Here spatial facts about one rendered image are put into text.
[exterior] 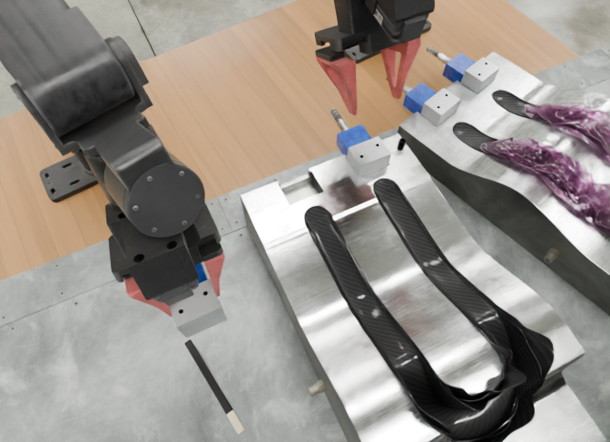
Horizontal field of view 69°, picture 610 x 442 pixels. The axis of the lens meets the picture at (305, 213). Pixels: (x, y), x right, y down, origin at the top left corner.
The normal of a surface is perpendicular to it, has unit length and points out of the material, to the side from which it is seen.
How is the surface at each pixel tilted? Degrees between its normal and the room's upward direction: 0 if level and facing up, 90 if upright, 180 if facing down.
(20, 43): 15
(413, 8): 60
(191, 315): 3
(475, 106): 0
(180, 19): 0
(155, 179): 65
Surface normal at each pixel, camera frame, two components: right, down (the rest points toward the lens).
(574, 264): -0.73, 0.59
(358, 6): 0.37, 0.44
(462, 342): -0.14, -0.72
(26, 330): 0.00, -0.49
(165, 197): 0.59, 0.39
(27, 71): 0.17, -0.30
